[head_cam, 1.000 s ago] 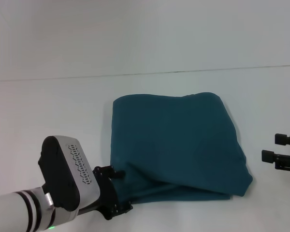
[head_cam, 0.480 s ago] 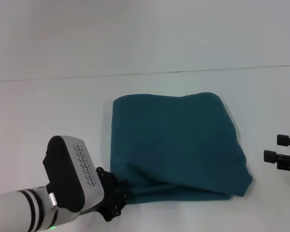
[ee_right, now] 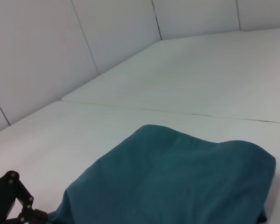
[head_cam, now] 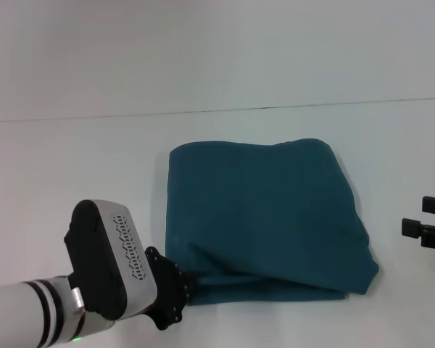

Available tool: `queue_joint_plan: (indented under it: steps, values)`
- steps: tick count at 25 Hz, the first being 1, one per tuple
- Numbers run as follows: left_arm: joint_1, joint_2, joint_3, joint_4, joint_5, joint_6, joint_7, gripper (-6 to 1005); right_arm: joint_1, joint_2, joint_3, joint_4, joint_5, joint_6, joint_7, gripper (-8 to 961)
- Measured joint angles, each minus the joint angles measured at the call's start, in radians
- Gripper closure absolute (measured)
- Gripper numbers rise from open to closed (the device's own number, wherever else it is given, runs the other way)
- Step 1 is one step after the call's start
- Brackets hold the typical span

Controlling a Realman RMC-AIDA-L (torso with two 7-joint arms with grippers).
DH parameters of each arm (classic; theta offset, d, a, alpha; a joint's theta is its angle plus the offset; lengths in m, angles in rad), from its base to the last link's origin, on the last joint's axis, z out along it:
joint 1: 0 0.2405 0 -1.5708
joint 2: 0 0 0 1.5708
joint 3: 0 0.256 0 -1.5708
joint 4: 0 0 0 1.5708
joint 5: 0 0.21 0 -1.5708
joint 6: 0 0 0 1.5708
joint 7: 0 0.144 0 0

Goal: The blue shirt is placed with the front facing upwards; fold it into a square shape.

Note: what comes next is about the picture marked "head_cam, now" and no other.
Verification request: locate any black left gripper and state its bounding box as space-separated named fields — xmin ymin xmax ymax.
xmin=144 ymin=246 xmax=197 ymax=331

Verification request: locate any teal t-shirt with FREE print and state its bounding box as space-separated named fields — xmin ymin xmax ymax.
xmin=165 ymin=137 xmax=380 ymax=307

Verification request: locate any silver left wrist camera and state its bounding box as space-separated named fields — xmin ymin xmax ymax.
xmin=63 ymin=199 xmax=159 ymax=323

